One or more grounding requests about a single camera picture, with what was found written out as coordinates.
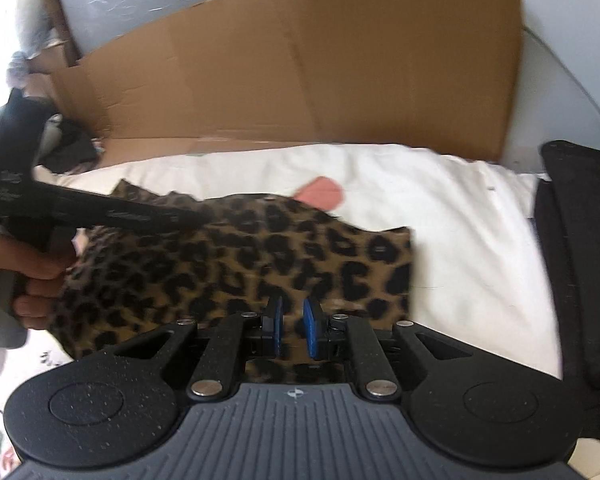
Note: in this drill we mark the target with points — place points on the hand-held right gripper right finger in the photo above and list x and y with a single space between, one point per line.
310 330

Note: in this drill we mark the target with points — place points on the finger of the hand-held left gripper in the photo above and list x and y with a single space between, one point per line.
120 212

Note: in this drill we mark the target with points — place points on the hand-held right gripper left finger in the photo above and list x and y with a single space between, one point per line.
277 325

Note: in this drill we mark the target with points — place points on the leopard print pants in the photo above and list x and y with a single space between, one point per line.
230 260

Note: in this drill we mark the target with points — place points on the person's left hand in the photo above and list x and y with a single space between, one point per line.
0 260

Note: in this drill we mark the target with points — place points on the black shirt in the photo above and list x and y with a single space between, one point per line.
75 152

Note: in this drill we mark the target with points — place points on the clear plastic bag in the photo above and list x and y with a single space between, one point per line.
30 20

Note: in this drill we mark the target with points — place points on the bear print blanket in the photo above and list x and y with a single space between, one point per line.
455 220

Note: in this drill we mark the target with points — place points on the flattened cardboard box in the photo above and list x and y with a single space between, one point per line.
305 70

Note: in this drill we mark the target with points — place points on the folded black sweater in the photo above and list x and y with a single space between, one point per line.
585 260

